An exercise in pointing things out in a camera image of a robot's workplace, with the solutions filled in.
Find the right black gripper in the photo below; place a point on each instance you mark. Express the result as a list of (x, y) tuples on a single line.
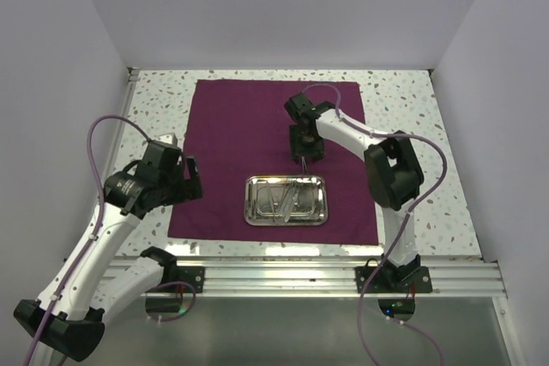
[(316, 152)]

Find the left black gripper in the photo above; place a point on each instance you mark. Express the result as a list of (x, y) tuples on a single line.
[(189, 188)]

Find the steel hemostat clamp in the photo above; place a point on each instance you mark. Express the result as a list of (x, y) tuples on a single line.
[(305, 171)]

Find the purple cloth wrap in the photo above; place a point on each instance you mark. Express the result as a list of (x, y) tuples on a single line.
[(240, 129)]

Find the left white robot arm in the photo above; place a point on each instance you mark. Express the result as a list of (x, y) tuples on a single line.
[(71, 314)]

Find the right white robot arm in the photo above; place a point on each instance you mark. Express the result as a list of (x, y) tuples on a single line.
[(393, 174)]

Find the steel tweezers in tray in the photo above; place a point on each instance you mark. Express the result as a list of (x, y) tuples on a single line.
[(287, 199)]

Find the steel forceps in tray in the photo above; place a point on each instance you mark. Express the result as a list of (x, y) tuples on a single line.
[(274, 193)]

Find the steel instrument tray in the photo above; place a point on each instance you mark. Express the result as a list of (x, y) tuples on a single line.
[(310, 205)]

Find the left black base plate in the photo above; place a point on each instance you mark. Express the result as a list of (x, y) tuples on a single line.
[(192, 275)]

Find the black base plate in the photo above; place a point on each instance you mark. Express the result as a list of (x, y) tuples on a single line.
[(192, 275), (413, 277)]

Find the aluminium front rail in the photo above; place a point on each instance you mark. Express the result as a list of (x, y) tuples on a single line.
[(335, 277)]

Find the aluminium rail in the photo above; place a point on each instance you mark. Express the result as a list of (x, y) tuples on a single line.
[(335, 277), (92, 145)]

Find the aluminium left rail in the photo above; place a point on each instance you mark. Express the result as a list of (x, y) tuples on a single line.
[(92, 145)]

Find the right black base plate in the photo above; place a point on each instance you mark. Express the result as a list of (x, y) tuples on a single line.
[(413, 277)]

